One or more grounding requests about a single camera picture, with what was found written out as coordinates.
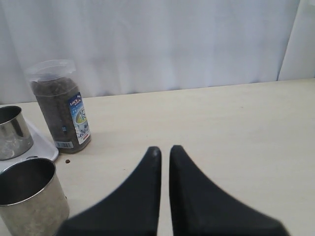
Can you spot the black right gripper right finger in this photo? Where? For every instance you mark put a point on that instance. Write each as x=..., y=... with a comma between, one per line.
x=200, y=208

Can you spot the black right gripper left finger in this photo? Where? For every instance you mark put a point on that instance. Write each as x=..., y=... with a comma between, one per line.
x=131, y=210

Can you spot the steel mug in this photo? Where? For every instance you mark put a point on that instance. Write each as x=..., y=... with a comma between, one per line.
x=32, y=201
x=15, y=137

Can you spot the clear plastic tumbler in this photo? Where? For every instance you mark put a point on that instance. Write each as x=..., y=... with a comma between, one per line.
x=60, y=100

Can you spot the white rectangular plastic tray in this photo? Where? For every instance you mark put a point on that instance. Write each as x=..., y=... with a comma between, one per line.
x=42, y=147

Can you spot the white curtain backdrop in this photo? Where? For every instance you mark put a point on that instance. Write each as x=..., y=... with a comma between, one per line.
x=131, y=46

